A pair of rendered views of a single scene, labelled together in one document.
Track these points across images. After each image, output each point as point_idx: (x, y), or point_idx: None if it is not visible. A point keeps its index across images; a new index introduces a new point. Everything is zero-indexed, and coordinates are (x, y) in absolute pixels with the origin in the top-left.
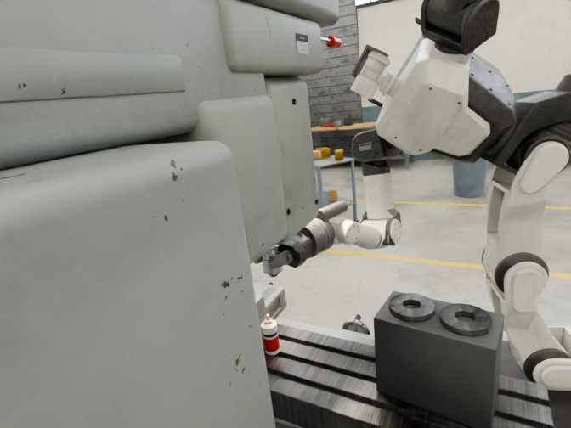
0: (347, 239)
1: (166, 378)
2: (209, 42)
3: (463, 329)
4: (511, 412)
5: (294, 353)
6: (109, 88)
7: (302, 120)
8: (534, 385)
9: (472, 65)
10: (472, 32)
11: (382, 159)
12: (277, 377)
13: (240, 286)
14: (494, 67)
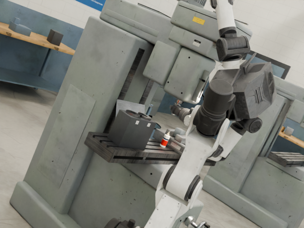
0: (184, 120)
1: (112, 52)
2: (166, 32)
3: (128, 109)
4: (110, 142)
5: (158, 146)
6: (145, 31)
7: (190, 64)
8: (115, 149)
9: (228, 70)
10: (217, 50)
11: None
12: (149, 140)
13: (123, 54)
14: (248, 81)
